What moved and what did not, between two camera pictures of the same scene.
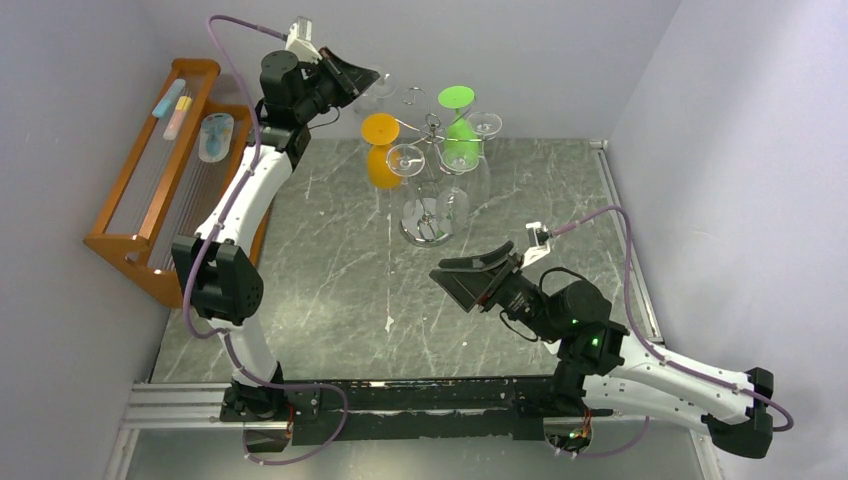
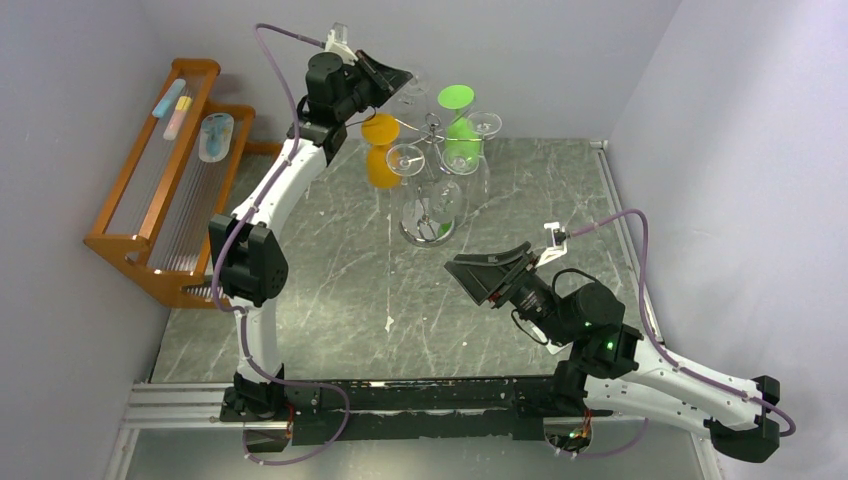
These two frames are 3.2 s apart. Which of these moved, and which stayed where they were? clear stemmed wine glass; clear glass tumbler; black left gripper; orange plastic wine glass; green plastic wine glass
Moved: black left gripper; clear glass tumbler
Stayed: clear stemmed wine glass; green plastic wine glass; orange plastic wine glass
